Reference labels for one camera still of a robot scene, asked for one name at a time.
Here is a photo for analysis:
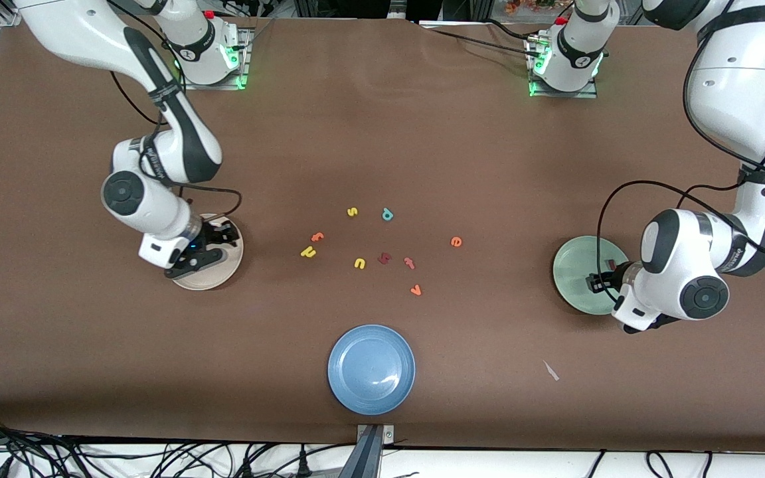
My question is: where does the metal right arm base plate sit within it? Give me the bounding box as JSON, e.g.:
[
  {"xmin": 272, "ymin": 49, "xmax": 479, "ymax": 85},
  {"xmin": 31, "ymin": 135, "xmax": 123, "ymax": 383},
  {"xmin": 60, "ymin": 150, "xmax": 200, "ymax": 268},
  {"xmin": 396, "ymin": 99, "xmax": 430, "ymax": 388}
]
[{"xmin": 178, "ymin": 28, "xmax": 252, "ymax": 90}]

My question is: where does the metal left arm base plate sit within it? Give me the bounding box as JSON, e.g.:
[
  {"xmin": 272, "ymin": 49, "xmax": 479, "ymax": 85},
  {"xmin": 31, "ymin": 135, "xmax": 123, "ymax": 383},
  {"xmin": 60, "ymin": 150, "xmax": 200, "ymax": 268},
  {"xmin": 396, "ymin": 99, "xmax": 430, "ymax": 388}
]
[{"xmin": 525, "ymin": 33, "xmax": 599, "ymax": 99}]

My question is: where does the thin black base cable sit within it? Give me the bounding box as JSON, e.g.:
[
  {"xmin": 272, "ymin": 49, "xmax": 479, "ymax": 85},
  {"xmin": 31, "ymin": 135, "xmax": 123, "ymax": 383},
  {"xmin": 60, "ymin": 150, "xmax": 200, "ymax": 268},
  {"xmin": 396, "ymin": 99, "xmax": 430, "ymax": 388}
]
[{"xmin": 421, "ymin": 25, "xmax": 535, "ymax": 56}]

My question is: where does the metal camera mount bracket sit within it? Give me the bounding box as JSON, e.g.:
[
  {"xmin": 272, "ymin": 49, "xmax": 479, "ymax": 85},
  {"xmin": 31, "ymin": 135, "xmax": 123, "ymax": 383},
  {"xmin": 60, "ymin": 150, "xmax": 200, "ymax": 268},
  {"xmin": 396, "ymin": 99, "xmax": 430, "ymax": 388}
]
[{"xmin": 338, "ymin": 424, "xmax": 396, "ymax": 478}]

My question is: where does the thick black base cable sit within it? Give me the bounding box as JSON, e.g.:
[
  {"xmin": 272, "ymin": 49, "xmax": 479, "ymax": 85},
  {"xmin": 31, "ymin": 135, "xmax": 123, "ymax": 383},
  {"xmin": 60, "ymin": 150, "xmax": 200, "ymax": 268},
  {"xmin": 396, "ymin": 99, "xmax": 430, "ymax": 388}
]
[{"xmin": 485, "ymin": 19, "xmax": 543, "ymax": 40}]

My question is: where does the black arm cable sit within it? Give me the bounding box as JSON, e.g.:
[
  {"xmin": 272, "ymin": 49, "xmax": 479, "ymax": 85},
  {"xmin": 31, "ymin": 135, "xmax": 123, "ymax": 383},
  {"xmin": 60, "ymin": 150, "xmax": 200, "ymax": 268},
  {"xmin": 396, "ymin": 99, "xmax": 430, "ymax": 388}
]
[
  {"xmin": 596, "ymin": 27, "xmax": 765, "ymax": 279},
  {"xmin": 109, "ymin": 66, "xmax": 244, "ymax": 223}
]

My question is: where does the blue plate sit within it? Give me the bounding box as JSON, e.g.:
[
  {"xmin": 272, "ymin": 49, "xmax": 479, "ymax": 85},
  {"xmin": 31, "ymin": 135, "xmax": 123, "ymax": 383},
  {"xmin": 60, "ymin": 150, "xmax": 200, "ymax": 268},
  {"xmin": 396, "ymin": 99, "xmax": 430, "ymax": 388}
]
[{"xmin": 327, "ymin": 324, "xmax": 416, "ymax": 416}]

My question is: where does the orange dried flower bunch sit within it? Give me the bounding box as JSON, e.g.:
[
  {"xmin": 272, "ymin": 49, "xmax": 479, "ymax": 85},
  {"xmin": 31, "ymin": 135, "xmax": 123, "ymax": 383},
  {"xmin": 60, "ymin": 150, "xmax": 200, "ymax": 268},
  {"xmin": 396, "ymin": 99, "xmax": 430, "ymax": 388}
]
[{"xmin": 505, "ymin": 0, "xmax": 559, "ymax": 15}]

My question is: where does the beige brown plate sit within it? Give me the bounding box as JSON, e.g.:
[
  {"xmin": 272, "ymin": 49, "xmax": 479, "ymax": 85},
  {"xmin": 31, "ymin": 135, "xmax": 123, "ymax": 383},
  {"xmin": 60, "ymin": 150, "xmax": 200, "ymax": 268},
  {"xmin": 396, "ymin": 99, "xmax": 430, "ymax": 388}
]
[{"xmin": 170, "ymin": 213, "xmax": 244, "ymax": 291}]

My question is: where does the green plate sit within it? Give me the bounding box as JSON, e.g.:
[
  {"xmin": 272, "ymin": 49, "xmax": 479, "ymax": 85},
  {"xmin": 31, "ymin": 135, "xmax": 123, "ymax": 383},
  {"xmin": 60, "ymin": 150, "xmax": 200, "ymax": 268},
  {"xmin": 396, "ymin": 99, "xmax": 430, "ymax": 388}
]
[{"xmin": 552, "ymin": 235, "xmax": 629, "ymax": 316}]

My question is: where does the brown table cover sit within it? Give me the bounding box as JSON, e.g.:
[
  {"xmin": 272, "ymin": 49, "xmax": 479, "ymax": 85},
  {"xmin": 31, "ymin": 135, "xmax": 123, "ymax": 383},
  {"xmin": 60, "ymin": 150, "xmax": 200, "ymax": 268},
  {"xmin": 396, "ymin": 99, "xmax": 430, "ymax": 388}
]
[{"xmin": 0, "ymin": 12, "xmax": 765, "ymax": 453}]

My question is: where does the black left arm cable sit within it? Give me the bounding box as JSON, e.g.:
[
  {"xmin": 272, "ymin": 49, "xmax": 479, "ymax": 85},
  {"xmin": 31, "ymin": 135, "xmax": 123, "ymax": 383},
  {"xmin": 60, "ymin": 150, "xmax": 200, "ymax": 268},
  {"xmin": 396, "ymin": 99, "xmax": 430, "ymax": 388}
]
[{"xmin": 596, "ymin": 27, "xmax": 765, "ymax": 279}]

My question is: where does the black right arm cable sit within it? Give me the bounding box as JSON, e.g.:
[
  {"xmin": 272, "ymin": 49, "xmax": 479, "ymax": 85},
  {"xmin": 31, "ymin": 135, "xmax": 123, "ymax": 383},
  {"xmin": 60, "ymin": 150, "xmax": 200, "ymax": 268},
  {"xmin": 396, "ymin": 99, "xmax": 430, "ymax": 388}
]
[{"xmin": 109, "ymin": 66, "xmax": 244, "ymax": 223}]

